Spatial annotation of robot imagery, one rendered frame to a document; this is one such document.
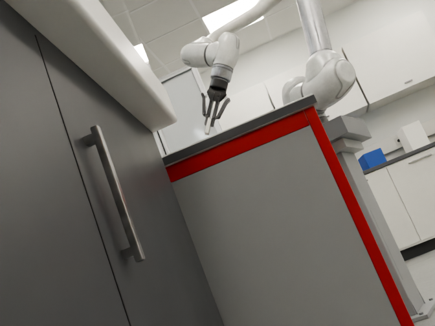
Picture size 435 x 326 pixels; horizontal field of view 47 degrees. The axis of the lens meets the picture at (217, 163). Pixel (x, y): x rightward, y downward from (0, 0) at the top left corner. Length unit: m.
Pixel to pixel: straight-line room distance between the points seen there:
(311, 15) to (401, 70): 3.37
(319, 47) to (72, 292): 1.85
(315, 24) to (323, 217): 1.15
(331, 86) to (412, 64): 3.57
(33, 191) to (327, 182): 0.93
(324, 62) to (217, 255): 1.10
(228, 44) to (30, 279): 1.81
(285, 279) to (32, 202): 0.90
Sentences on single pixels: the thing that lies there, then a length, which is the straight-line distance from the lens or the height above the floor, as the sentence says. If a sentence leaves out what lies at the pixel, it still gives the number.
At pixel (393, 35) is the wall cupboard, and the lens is 5.73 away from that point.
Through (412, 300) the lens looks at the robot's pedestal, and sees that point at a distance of 2.20.
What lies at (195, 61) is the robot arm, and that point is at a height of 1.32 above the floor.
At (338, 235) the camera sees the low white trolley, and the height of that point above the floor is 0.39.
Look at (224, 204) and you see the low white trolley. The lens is 1.33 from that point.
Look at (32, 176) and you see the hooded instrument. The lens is 0.53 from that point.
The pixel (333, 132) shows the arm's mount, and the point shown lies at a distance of 2.10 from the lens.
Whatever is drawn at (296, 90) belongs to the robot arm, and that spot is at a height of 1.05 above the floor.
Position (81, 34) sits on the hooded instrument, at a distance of 0.81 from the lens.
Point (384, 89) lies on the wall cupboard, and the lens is 5.53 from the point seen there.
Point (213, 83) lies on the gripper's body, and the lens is 2.13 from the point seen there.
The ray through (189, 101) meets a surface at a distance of 3.93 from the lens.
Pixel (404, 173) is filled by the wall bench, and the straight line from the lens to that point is 5.01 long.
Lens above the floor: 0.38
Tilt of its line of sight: 13 degrees up
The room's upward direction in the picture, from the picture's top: 22 degrees counter-clockwise
